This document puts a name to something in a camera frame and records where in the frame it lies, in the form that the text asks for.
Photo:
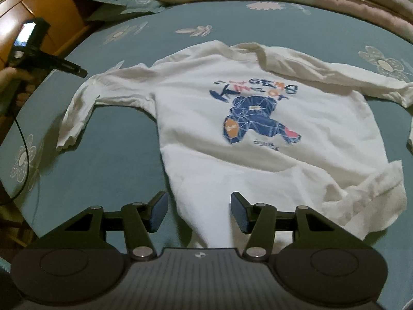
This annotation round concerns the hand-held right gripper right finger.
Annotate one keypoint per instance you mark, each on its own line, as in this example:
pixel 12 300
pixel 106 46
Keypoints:
pixel 238 213

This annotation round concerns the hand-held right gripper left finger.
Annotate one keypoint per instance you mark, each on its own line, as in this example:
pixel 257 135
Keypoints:
pixel 158 213

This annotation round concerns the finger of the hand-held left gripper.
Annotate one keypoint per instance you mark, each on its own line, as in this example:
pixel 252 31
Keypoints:
pixel 69 67

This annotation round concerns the white bear print sweatshirt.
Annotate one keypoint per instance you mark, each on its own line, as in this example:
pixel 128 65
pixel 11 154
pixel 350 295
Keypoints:
pixel 226 161

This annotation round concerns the person's left hand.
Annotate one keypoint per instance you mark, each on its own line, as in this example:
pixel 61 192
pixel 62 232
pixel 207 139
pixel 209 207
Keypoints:
pixel 7 78

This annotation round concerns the wooden headboard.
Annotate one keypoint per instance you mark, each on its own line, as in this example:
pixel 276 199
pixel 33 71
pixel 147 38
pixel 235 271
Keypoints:
pixel 38 0

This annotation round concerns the bed with teal floral sheet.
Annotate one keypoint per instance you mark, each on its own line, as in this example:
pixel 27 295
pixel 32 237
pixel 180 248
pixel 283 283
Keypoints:
pixel 103 142

